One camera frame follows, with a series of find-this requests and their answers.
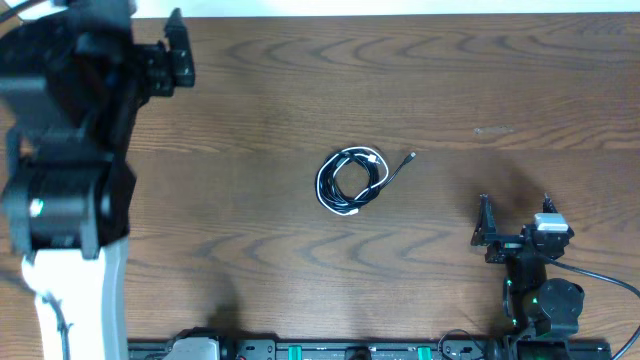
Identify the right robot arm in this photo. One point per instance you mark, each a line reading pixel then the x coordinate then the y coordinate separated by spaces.
pixel 541 307

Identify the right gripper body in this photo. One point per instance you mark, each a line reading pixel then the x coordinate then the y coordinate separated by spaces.
pixel 503 247

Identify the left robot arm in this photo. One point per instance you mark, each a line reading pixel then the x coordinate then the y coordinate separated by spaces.
pixel 75 81

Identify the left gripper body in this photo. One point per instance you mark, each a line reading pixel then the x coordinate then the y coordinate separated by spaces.
pixel 158 71

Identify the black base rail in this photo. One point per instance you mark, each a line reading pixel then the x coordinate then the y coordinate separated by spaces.
pixel 203 343

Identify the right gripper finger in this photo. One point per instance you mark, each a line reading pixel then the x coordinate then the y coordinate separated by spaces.
pixel 548 206
pixel 485 231

